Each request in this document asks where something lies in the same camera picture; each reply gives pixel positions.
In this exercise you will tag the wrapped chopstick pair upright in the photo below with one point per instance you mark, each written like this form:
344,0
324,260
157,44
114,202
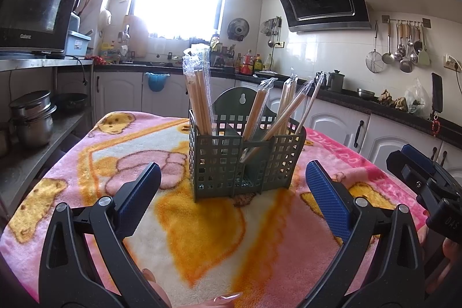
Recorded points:
288,93

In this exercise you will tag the person's right hand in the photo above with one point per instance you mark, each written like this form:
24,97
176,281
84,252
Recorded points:
452,252

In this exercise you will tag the steel kettle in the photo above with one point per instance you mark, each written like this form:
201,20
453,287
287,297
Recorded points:
335,81

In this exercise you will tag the black wok pan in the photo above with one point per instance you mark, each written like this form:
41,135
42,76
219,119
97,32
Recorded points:
70,102

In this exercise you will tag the blue plastic storage box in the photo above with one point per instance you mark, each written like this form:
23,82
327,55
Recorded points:
76,44

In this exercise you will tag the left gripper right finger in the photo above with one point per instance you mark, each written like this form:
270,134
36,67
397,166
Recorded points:
332,198

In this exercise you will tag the dark green utensil basket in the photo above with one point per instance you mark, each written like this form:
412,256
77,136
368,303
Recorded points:
226,165

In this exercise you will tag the wrapped chopstick pair leaning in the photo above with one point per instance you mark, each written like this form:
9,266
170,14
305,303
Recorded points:
300,97

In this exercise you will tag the pink cartoon bear blanket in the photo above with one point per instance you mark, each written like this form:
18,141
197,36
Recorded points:
270,248

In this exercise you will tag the chopstick pair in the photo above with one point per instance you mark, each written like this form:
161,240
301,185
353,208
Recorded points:
300,97
288,93
319,82
258,106

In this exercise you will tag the hanging steel ladle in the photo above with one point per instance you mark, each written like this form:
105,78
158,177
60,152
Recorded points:
388,57

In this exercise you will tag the wall mounted small fan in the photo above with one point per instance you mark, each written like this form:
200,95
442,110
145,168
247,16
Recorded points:
238,29

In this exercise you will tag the steel stacked pots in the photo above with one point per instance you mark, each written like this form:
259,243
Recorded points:
32,117

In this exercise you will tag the hanging wire skimmer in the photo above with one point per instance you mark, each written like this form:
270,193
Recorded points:
373,59

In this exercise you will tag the black microwave oven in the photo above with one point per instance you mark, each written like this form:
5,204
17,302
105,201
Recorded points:
35,25

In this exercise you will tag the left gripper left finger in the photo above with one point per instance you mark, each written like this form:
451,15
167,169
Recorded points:
133,199

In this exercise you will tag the wrapped thick chopstick bundle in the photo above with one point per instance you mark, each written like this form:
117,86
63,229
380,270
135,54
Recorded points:
196,70

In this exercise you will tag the blue hanging bin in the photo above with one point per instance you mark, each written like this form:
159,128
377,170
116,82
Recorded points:
156,81

